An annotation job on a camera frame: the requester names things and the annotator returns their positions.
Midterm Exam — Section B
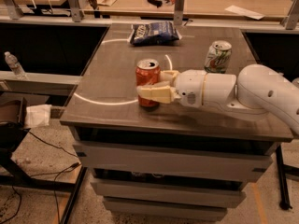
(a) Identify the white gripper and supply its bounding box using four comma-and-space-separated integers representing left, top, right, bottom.
136, 70, 206, 108

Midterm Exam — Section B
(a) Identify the red coke can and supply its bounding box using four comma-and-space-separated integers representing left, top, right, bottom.
135, 58, 161, 108

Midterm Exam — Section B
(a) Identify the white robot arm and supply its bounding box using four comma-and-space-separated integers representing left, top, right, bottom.
136, 64, 299, 133

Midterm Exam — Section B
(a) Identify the green white 7up can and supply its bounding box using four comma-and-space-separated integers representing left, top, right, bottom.
204, 40, 232, 74

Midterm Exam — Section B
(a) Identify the blue chip bag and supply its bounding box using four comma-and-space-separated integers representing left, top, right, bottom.
129, 21, 181, 46

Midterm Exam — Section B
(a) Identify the grey drawer cabinet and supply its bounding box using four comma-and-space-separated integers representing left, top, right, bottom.
61, 23, 293, 221

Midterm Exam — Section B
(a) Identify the black headband object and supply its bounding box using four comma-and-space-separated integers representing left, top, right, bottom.
147, 0, 171, 7

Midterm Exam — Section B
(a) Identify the small paper card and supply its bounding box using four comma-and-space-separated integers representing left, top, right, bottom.
97, 0, 117, 7

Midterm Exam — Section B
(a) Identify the white paper sheet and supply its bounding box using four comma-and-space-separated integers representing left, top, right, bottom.
225, 6, 264, 20

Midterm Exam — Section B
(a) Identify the white crumpled cloth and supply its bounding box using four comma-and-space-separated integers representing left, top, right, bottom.
24, 105, 51, 128

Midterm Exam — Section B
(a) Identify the clear plastic water bottle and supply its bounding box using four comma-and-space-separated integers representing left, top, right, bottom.
4, 51, 27, 80

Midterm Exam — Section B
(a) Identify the black floor cable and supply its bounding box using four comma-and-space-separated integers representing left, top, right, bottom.
0, 130, 82, 224

